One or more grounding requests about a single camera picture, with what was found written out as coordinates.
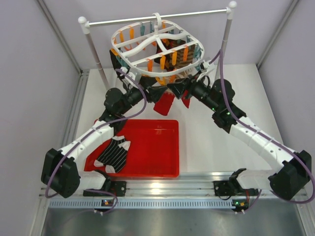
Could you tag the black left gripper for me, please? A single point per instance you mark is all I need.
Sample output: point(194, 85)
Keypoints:
point(155, 92)

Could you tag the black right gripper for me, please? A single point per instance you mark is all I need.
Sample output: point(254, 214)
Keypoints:
point(190, 83)

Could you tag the white clip sock hanger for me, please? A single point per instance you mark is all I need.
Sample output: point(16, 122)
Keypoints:
point(140, 46)

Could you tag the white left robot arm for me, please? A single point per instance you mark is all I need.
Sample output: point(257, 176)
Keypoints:
point(63, 169)

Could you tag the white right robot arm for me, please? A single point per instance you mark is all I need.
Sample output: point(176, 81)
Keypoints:
point(289, 170)

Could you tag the hanging brown striped sock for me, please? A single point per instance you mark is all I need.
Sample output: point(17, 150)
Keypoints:
point(187, 55)

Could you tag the hanging black striped sock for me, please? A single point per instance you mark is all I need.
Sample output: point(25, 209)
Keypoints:
point(118, 63)

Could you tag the red plastic tray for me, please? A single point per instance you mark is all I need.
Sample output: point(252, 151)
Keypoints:
point(154, 148)

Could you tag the black white striped sock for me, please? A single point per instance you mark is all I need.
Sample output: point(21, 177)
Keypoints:
point(113, 158)

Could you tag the white drying rack stand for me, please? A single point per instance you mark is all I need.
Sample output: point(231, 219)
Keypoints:
point(160, 81)

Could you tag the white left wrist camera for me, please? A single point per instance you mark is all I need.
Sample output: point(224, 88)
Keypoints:
point(128, 79)

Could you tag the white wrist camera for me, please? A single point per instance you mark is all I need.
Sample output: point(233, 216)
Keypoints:
point(128, 79)
point(205, 67)

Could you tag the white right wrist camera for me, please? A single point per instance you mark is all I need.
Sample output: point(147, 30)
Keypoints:
point(205, 67)

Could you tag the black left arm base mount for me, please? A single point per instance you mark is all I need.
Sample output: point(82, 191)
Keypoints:
point(118, 188)

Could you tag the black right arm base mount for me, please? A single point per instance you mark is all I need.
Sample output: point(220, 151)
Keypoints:
point(224, 188)

